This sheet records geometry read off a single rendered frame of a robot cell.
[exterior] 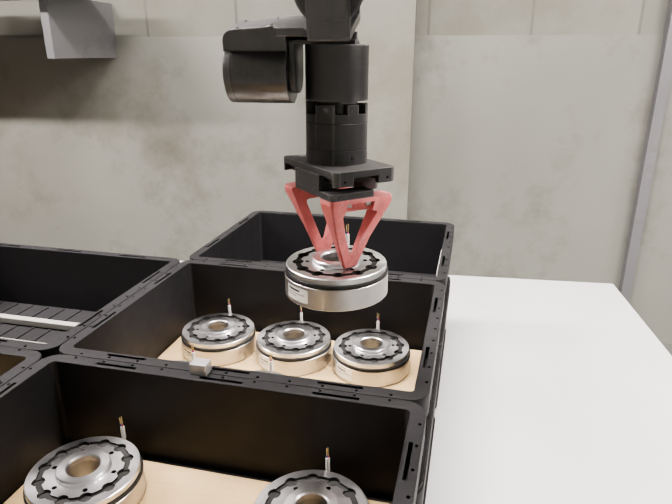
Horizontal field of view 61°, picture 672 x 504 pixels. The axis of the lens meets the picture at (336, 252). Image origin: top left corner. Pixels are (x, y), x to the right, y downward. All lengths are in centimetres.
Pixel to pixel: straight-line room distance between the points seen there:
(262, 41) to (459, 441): 61
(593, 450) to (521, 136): 177
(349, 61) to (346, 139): 7
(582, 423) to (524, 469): 16
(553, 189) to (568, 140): 21
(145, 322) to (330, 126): 41
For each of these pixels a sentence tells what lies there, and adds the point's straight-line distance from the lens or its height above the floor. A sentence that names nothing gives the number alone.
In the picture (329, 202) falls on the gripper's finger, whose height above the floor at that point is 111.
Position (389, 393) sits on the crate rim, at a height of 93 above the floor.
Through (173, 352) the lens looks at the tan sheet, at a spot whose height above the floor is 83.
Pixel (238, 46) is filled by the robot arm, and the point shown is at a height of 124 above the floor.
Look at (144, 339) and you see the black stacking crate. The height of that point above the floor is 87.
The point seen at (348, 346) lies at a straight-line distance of 77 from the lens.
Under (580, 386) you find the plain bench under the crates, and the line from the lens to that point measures 107.
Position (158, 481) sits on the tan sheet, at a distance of 63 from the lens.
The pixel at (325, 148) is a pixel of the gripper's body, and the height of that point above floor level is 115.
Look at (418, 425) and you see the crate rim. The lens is 51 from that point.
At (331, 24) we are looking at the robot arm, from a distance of 48.
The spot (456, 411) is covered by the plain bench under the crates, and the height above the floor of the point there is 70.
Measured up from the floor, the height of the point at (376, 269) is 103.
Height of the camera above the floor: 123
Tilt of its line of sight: 19 degrees down
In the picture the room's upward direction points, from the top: straight up
